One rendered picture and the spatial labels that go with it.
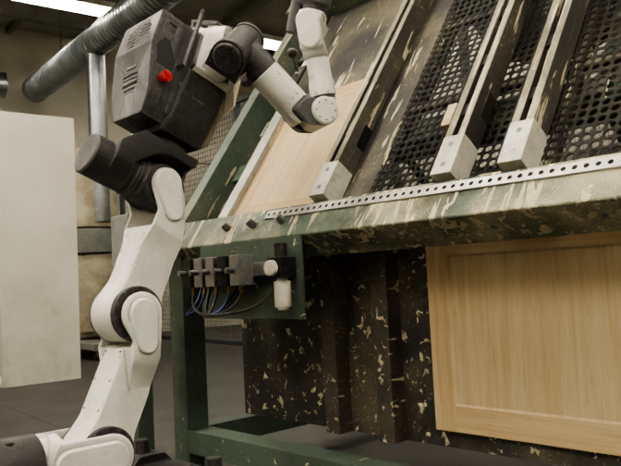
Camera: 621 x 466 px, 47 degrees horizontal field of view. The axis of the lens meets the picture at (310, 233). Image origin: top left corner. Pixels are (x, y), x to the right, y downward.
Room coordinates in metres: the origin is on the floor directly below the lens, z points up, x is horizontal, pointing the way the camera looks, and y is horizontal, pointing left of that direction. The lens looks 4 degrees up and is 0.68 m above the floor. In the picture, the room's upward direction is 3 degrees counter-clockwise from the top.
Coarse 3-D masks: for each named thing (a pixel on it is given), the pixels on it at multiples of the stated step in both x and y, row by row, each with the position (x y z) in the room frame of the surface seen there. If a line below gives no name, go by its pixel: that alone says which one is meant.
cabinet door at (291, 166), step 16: (336, 96) 2.44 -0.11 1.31; (352, 96) 2.37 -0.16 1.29; (288, 128) 2.54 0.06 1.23; (336, 128) 2.31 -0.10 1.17; (272, 144) 2.55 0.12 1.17; (288, 144) 2.47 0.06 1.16; (304, 144) 2.39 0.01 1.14; (320, 144) 2.32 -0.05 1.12; (272, 160) 2.48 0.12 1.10; (288, 160) 2.40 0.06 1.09; (304, 160) 2.33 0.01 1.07; (320, 160) 2.26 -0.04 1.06; (256, 176) 2.48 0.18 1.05; (272, 176) 2.41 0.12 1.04; (288, 176) 2.34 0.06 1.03; (304, 176) 2.27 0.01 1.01; (256, 192) 2.42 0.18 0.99; (272, 192) 2.35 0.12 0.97; (288, 192) 2.27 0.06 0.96; (304, 192) 2.21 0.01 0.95; (240, 208) 2.42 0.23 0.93; (256, 208) 2.35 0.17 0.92; (272, 208) 2.28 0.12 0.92
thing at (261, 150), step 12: (324, 36) 2.76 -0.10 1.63; (300, 84) 2.66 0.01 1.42; (276, 120) 2.59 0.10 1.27; (276, 132) 2.57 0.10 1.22; (264, 144) 2.54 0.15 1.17; (252, 156) 2.55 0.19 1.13; (264, 156) 2.53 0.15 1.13; (252, 168) 2.49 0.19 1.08; (240, 180) 2.49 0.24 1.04; (240, 192) 2.45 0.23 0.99; (228, 204) 2.45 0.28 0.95
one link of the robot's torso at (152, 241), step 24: (168, 168) 1.87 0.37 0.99; (168, 192) 1.86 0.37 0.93; (144, 216) 1.99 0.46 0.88; (168, 216) 1.87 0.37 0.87; (144, 240) 1.85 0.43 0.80; (168, 240) 1.88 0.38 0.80; (120, 264) 1.88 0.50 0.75; (144, 264) 1.85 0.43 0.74; (168, 264) 1.90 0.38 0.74; (120, 288) 1.80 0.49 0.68; (144, 288) 1.83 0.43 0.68; (96, 312) 1.83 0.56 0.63; (120, 312) 1.77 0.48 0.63; (120, 336) 1.79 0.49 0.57
